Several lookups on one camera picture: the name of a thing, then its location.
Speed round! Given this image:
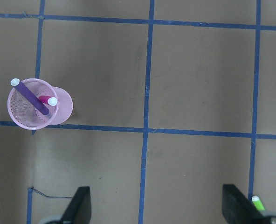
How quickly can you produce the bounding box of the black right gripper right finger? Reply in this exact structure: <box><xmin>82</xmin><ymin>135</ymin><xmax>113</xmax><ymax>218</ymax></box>
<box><xmin>222</xmin><ymin>184</ymin><xmax>271</xmax><ymax>224</ymax></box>

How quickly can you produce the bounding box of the purple marker pen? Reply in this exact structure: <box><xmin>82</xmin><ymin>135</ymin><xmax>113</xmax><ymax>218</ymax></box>
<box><xmin>10</xmin><ymin>78</ymin><xmax>49</xmax><ymax>116</ymax></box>

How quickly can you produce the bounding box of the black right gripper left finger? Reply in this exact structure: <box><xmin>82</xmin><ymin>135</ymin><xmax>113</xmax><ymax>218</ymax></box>
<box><xmin>59</xmin><ymin>186</ymin><xmax>92</xmax><ymax>224</ymax></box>

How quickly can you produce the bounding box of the pink marker pen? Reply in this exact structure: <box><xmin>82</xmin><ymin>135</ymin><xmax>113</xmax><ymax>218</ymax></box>
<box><xmin>39</xmin><ymin>95</ymin><xmax>57</xmax><ymax>106</ymax></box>

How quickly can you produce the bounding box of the green marker pen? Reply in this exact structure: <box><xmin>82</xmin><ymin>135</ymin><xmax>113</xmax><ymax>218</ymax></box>
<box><xmin>251</xmin><ymin>195</ymin><xmax>265</xmax><ymax>211</ymax></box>

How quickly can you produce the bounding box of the pink mesh cup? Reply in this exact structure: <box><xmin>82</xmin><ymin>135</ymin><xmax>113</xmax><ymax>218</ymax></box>
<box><xmin>7</xmin><ymin>78</ymin><xmax>73</xmax><ymax>130</ymax></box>

